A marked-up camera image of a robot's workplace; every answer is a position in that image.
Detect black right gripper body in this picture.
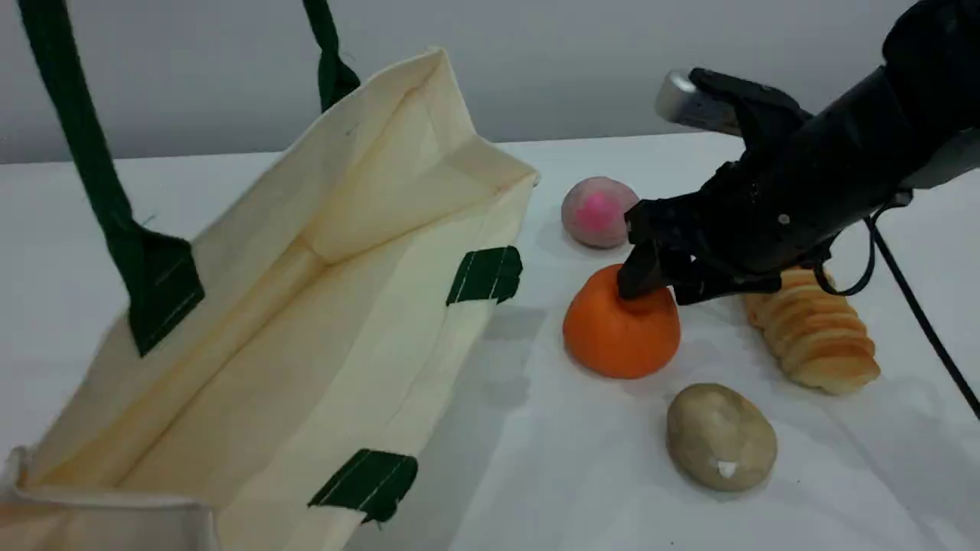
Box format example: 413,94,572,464
626,67,920,280

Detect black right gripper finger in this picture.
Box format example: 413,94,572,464
616,239,682,301
672,272,783,307

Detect orange toy fruit with stem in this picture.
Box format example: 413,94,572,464
563,264,682,380

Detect brown potato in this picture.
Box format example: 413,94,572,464
666,383,778,492

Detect white canvas bag green handles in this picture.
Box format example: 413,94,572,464
0,0,541,551

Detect pink peach fruit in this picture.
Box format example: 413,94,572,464
560,176,640,249

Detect golden ridged bread roll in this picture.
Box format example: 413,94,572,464
743,266,881,395

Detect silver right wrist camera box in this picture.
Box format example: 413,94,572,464
655,69,742,137

